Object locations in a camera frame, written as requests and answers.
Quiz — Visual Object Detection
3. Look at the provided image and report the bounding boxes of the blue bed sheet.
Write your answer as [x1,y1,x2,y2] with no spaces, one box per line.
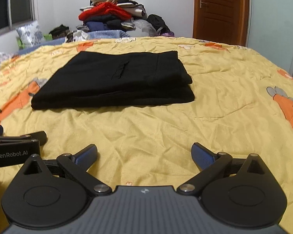
[16,30,130,55]

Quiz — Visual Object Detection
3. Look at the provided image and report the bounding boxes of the red knitted garment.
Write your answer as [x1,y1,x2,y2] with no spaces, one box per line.
[78,2,132,21]

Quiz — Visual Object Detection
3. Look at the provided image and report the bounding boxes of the floral white pillow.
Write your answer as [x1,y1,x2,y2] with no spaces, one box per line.
[16,21,43,45]

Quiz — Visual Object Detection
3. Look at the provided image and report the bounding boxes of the dark brown bag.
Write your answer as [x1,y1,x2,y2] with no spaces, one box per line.
[49,24,70,40]

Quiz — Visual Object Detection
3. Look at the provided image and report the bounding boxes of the yellow carrot print quilt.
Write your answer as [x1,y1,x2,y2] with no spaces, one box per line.
[0,37,293,233]

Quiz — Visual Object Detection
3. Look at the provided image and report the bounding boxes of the green plastic basket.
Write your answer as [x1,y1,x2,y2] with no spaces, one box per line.
[16,34,53,50]

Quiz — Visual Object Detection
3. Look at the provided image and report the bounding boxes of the black pants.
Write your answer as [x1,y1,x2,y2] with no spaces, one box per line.
[32,51,195,110]

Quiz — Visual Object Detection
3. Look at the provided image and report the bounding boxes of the pile of mixed clothes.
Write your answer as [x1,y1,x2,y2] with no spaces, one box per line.
[76,0,175,37]

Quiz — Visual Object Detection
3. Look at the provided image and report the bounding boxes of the brown wooden door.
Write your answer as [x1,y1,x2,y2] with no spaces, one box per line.
[193,0,250,46]

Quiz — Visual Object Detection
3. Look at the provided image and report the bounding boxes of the white wardrobe sliding door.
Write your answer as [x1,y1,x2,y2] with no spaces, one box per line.
[247,0,293,76]

